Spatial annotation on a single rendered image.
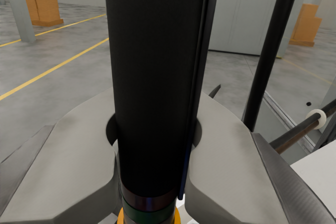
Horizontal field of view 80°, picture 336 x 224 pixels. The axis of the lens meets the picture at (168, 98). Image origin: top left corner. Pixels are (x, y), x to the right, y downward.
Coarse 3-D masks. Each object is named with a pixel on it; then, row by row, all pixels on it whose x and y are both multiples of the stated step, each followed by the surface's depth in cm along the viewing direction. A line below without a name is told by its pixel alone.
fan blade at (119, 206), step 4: (116, 156) 66; (116, 160) 65; (116, 164) 63; (120, 184) 54; (120, 188) 53; (120, 192) 53; (120, 196) 54; (120, 200) 55; (116, 204) 62; (120, 204) 56; (116, 208) 62; (120, 208) 58; (112, 212) 66; (116, 212) 63
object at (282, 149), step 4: (332, 108) 34; (328, 112) 33; (332, 112) 34; (328, 116) 33; (316, 120) 31; (312, 124) 30; (316, 124) 30; (308, 128) 29; (312, 128) 30; (300, 132) 28; (304, 132) 28; (296, 136) 27; (300, 136) 28; (292, 140) 26; (296, 140) 27; (284, 144) 26; (288, 144) 26; (292, 144) 26; (280, 148) 25; (284, 148) 25; (280, 152) 25
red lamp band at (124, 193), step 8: (176, 184) 11; (128, 192) 10; (168, 192) 10; (176, 192) 11; (128, 200) 11; (136, 200) 10; (144, 200) 10; (152, 200) 10; (160, 200) 10; (168, 200) 11; (144, 208) 10; (152, 208) 10
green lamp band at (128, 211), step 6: (174, 198) 11; (126, 204) 11; (174, 204) 12; (126, 210) 11; (132, 210) 11; (138, 210) 11; (162, 210) 11; (168, 210) 11; (132, 216) 11; (138, 216) 11; (144, 216) 11; (150, 216) 11; (156, 216) 11; (162, 216) 11; (138, 222) 11; (144, 222) 11; (150, 222) 11; (156, 222) 11
